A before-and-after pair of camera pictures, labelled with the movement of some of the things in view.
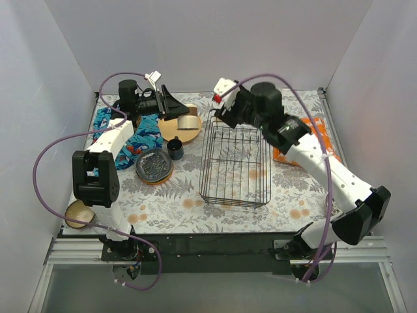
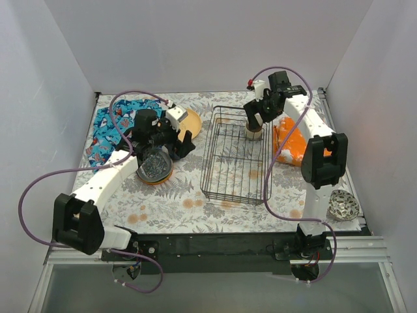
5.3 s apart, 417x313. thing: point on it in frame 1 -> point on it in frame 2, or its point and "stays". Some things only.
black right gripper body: [229, 113] -> [253, 108]
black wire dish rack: [235, 167] stays
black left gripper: [163, 100] -> [177, 139]
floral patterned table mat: [197, 173] stays
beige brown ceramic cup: [189, 121] -> [254, 135]
